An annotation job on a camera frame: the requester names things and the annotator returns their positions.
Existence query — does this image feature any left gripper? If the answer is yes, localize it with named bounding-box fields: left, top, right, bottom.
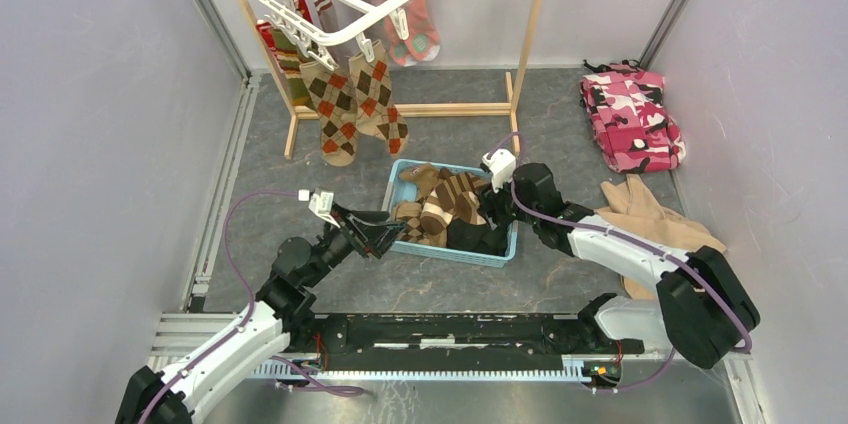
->
left=304, top=201, right=407, bottom=287

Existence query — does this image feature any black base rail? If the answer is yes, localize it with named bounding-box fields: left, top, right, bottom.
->
left=285, top=313, right=645, bottom=372

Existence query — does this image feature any light blue plastic basket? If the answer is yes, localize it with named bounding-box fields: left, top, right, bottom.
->
left=382, top=158, right=518, bottom=268

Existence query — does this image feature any beige argyle sock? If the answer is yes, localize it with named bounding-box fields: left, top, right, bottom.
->
left=348, top=40, right=408, bottom=157
left=299, top=61, right=358, bottom=167

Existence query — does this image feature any black garment in basket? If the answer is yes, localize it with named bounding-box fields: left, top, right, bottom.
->
left=447, top=220, right=509, bottom=256

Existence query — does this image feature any pink patterned sock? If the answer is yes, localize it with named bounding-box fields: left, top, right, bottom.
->
left=369, top=0, right=441, bottom=67

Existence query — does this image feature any beige cloth on floor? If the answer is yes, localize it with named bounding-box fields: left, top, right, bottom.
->
left=596, top=173, right=729, bottom=301

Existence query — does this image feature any grey sock striped cuff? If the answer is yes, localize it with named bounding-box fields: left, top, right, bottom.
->
left=313, top=0, right=340, bottom=33

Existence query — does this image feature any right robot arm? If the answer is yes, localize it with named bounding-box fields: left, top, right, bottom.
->
left=478, top=148, right=761, bottom=369

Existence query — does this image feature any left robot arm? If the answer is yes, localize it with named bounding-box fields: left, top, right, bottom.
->
left=116, top=189, right=406, bottom=423

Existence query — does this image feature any wooden rack frame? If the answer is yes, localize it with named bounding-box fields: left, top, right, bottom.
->
left=258, top=0, right=542, bottom=131

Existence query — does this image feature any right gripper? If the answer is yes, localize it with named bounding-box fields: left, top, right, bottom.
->
left=475, top=170, right=539, bottom=230

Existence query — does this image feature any pink camouflage bag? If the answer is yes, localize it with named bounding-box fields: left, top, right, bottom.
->
left=579, top=59, right=687, bottom=174

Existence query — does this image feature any brown striped sock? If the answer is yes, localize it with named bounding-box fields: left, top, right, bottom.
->
left=419, top=168, right=487, bottom=237

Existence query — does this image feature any green striped sock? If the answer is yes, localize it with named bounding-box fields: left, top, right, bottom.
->
left=271, top=28, right=314, bottom=110

